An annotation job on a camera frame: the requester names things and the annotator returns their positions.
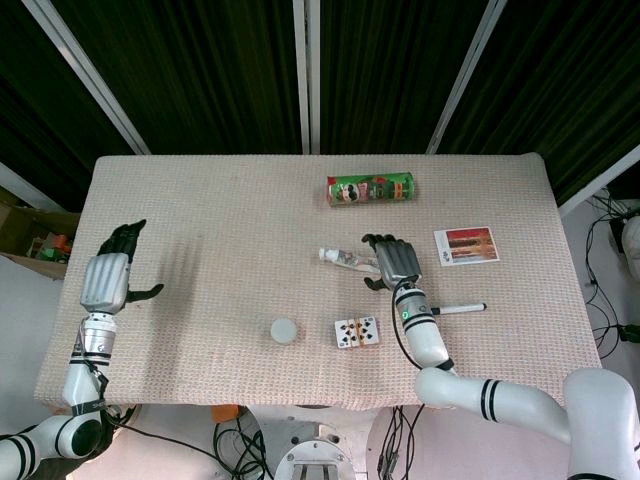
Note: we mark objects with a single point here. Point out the red landscape photo card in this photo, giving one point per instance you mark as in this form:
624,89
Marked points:
467,245

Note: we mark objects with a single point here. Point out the green chips can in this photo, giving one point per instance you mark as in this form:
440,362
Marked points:
371,189

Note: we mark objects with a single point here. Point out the beige woven tablecloth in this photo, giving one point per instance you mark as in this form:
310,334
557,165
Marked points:
250,280

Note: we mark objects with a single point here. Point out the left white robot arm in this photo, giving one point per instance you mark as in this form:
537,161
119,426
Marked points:
75,380

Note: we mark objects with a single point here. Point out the orange small object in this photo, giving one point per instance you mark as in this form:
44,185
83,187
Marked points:
226,413

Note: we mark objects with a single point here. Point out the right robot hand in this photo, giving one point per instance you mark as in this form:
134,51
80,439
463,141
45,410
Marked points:
398,260

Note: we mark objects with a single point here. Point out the playing card stack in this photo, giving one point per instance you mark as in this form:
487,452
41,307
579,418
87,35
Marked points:
357,333

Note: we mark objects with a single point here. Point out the white frame post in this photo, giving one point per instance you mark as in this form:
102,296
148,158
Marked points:
306,75
465,75
85,70
25,187
600,182

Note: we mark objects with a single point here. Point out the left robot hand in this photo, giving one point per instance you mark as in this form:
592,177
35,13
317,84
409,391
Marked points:
106,282

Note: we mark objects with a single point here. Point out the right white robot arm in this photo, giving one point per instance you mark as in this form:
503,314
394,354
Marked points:
495,385

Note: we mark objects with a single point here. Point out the cardboard box with items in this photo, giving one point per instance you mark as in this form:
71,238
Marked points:
35,240

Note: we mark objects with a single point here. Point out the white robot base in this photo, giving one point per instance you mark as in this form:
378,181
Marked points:
312,450

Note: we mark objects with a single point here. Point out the black white marker pen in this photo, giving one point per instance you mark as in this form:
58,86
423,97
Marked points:
462,308

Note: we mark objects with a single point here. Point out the white round lid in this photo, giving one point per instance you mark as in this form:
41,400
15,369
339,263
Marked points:
284,330

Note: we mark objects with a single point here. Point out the dark green curtain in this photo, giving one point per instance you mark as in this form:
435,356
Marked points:
200,75

